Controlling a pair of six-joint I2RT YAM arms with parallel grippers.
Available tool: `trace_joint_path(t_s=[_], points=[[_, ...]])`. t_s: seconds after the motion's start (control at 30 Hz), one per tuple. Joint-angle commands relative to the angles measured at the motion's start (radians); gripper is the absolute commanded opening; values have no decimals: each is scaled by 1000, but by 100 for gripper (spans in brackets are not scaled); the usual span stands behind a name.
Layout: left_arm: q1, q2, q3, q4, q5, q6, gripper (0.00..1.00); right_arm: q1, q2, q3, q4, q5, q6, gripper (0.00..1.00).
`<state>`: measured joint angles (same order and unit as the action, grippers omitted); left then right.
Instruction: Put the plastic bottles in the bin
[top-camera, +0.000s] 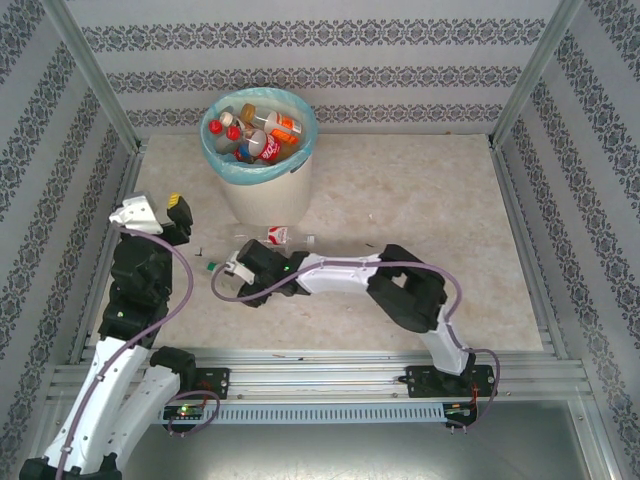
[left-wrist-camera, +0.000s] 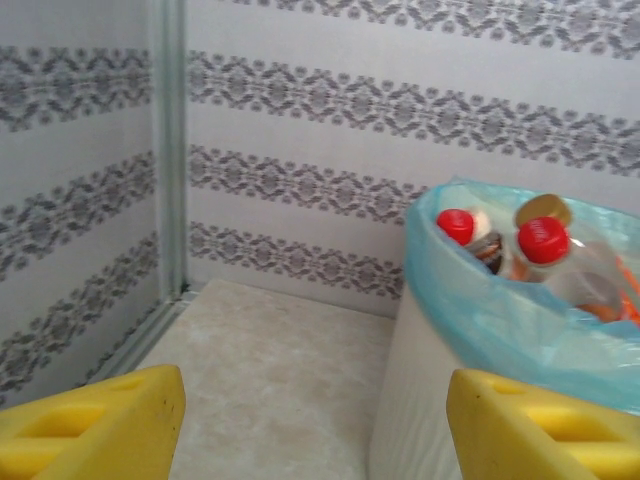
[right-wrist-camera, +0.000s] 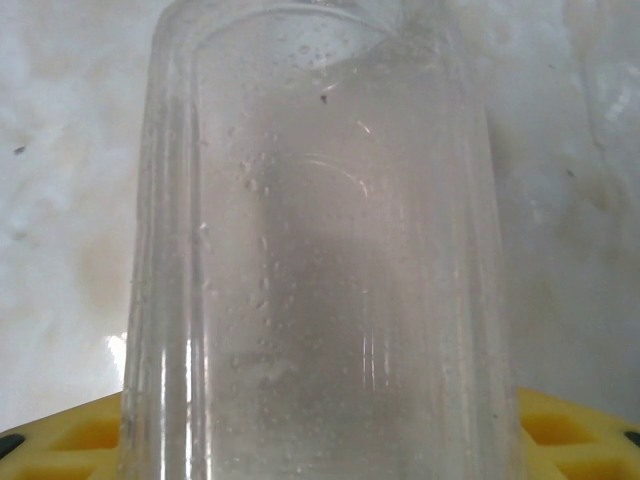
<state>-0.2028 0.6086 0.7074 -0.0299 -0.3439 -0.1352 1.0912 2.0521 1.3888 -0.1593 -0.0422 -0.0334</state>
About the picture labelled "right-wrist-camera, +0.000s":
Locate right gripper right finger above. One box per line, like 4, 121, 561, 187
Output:
517, 387, 640, 480

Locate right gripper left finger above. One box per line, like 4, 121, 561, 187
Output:
0, 392, 126, 480

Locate clear bottle red white label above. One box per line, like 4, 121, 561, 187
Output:
119, 0, 524, 480

